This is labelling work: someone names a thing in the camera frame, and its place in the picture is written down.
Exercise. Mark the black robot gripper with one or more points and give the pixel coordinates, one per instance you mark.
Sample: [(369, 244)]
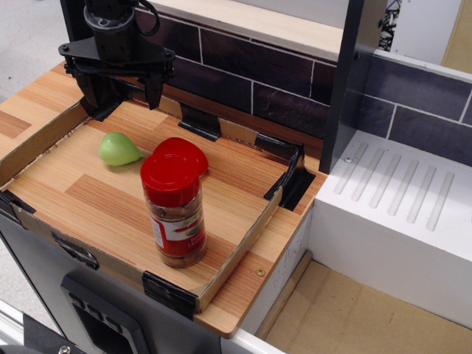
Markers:
[(108, 40)]

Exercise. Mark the basil bottle with red lid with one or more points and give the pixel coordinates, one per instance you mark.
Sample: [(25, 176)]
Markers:
[(173, 195)]

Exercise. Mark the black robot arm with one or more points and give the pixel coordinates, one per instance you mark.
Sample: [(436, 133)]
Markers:
[(107, 86)]

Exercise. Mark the green plastic pear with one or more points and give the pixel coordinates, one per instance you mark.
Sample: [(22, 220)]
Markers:
[(117, 149)]

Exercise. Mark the red and white toy piece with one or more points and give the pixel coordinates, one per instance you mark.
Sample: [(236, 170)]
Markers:
[(182, 147)]

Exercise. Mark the light wooden shelf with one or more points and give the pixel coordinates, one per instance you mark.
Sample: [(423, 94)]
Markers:
[(286, 31)]

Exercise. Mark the white sink drainboard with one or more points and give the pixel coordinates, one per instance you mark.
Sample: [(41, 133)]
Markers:
[(398, 219)]

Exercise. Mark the dark grey vertical post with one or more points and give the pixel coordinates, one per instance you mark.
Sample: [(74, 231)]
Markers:
[(362, 32)]

